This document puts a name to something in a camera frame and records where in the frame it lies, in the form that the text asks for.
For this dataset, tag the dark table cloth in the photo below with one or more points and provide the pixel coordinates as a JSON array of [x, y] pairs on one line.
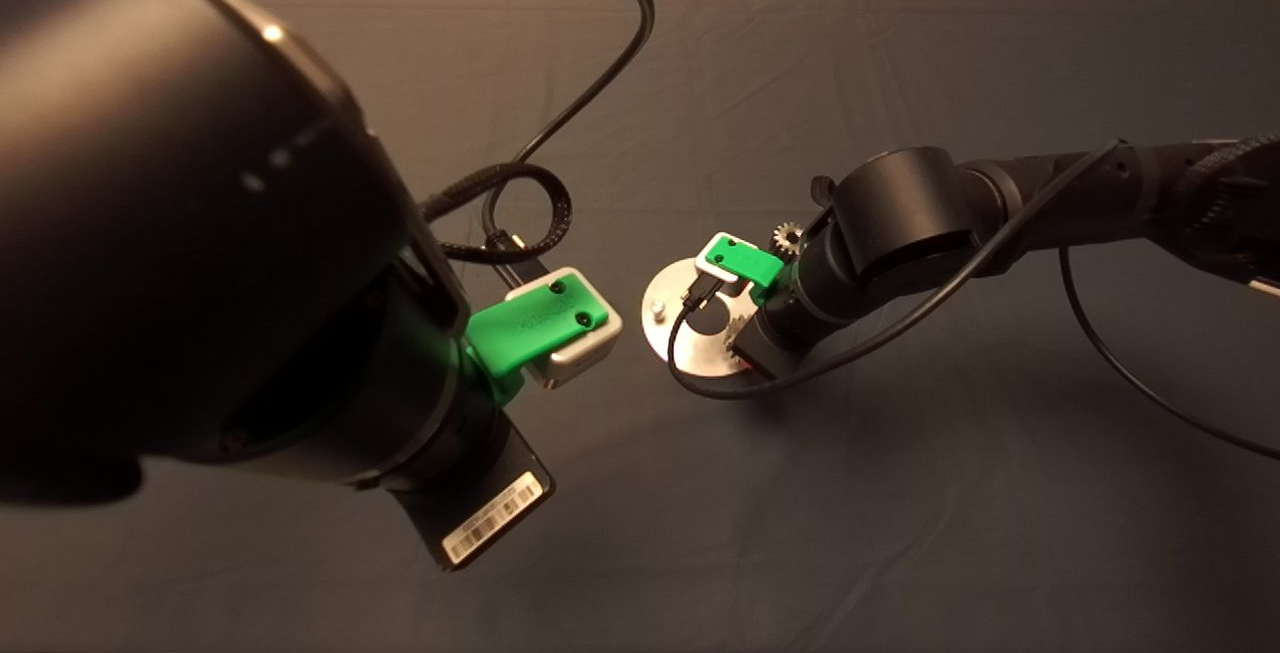
[[750, 533]]

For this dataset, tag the round metal carrier plate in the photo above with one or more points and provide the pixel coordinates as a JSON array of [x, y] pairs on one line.
[[660, 335]]

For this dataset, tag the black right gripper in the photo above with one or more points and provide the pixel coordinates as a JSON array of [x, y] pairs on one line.
[[778, 341]]

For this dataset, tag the left wrist green camera mount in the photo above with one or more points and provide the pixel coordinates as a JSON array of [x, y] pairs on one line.
[[530, 323]]

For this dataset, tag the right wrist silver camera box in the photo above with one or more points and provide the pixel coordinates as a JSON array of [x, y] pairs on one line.
[[705, 268]]

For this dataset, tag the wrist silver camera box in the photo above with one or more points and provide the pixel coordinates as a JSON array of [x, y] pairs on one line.
[[705, 268], [580, 358]]

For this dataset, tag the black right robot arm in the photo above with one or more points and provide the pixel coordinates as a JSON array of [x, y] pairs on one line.
[[900, 213]]

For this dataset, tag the right wrist green camera mount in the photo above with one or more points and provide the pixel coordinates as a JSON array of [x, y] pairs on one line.
[[745, 263]]

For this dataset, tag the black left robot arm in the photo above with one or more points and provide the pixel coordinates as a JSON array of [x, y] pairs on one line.
[[200, 193]]

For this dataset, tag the wrist green camera mount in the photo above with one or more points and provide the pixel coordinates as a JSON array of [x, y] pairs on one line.
[[745, 263], [530, 323]]

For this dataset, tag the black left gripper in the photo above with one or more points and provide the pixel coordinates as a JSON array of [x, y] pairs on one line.
[[470, 513]]

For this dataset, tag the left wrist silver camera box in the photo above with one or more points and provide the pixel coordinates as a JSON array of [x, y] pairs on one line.
[[580, 358]]

